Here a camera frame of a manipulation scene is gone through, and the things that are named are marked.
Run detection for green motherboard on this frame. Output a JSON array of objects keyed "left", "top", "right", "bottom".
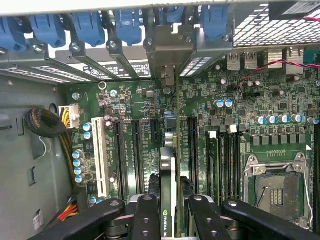
[{"left": 66, "top": 43, "right": 320, "bottom": 240}]

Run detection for white expansion slot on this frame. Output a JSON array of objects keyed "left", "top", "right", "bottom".
[{"left": 91, "top": 116, "right": 111, "bottom": 198}]

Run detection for open black PC case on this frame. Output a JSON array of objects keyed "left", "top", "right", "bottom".
[{"left": 0, "top": 0, "right": 320, "bottom": 240}]

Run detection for black sleeved wire bundle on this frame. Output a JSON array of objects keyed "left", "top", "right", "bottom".
[{"left": 24, "top": 107, "right": 79, "bottom": 193}]

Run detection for black RAM slot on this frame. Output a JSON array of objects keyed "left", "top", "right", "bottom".
[
  {"left": 220, "top": 129, "right": 230, "bottom": 201},
  {"left": 228, "top": 124, "right": 240, "bottom": 201},
  {"left": 313, "top": 122, "right": 320, "bottom": 240}
]

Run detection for blue slot retention clip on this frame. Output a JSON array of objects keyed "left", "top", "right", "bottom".
[
  {"left": 71, "top": 11, "right": 106, "bottom": 48},
  {"left": 159, "top": 6, "right": 186, "bottom": 25},
  {"left": 114, "top": 9, "right": 144, "bottom": 46},
  {"left": 0, "top": 16, "right": 28, "bottom": 52},
  {"left": 29, "top": 14, "right": 66, "bottom": 49},
  {"left": 200, "top": 4, "right": 230, "bottom": 43}
]

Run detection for short black expansion slot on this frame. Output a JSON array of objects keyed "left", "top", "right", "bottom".
[{"left": 149, "top": 118, "right": 161, "bottom": 144}]

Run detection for red black twisted wire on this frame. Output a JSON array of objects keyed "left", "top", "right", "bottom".
[{"left": 233, "top": 13, "right": 320, "bottom": 90}]

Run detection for CPU socket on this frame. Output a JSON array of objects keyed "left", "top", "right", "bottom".
[{"left": 242, "top": 152, "right": 315, "bottom": 230}]

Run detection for long black expansion slot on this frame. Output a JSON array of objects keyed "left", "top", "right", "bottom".
[
  {"left": 131, "top": 119, "right": 146, "bottom": 195},
  {"left": 187, "top": 116, "right": 200, "bottom": 195},
  {"left": 113, "top": 119, "right": 129, "bottom": 201}
]

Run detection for metal slot cover plate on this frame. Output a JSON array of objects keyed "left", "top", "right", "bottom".
[
  {"left": 106, "top": 39, "right": 151, "bottom": 81},
  {"left": 69, "top": 41, "right": 118, "bottom": 81}
]

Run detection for red yellow power wires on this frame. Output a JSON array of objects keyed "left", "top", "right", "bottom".
[{"left": 56, "top": 196, "right": 79, "bottom": 222}]

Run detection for teal rear port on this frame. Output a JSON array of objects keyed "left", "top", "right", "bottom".
[{"left": 303, "top": 48, "right": 320, "bottom": 68}]

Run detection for white power connector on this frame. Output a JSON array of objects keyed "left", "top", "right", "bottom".
[{"left": 58, "top": 104, "right": 81, "bottom": 129}]

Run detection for metal USB port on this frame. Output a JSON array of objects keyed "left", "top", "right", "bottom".
[
  {"left": 243, "top": 51, "right": 259, "bottom": 71},
  {"left": 226, "top": 51, "right": 243, "bottom": 71}
]

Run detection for metal rear port block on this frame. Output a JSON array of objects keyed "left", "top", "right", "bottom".
[
  {"left": 286, "top": 46, "right": 305, "bottom": 76},
  {"left": 267, "top": 47, "right": 287, "bottom": 76}
]

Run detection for socket locking lever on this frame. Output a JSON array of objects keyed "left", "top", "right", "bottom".
[{"left": 298, "top": 153, "right": 315, "bottom": 227}]

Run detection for perforated metal slot cover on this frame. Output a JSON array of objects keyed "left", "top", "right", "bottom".
[{"left": 179, "top": 26, "right": 235, "bottom": 79}]

